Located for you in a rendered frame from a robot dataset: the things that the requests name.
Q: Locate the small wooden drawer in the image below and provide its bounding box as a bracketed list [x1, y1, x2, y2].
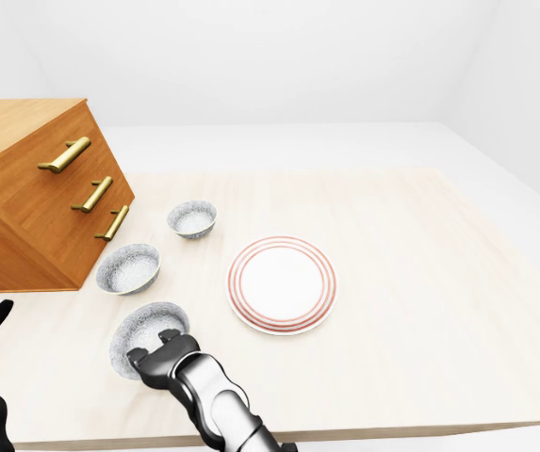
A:
[37, 169, 137, 290]

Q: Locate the grey patterned bowl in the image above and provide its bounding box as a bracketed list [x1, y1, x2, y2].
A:
[166, 200, 218, 240]
[95, 242, 162, 297]
[108, 301, 191, 381]

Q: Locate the white plate with red rings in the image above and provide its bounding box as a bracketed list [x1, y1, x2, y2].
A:
[225, 234, 338, 337]

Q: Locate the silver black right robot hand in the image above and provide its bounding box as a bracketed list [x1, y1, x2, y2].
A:
[126, 329, 248, 415]

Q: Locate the medium brass drawer handle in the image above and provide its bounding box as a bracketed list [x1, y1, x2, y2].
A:
[71, 175, 114, 215]

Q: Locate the large wooden drawer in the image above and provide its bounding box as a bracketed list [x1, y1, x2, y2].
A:
[0, 100, 109, 222]

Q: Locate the short brass drawer handle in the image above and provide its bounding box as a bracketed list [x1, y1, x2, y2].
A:
[93, 204, 131, 243]

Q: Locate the medium wooden drawer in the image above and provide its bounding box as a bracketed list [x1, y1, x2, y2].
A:
[0, 139, 125, 255]

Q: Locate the long brass drawer handle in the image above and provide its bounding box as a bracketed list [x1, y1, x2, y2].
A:
[37, 136, 92, 175]

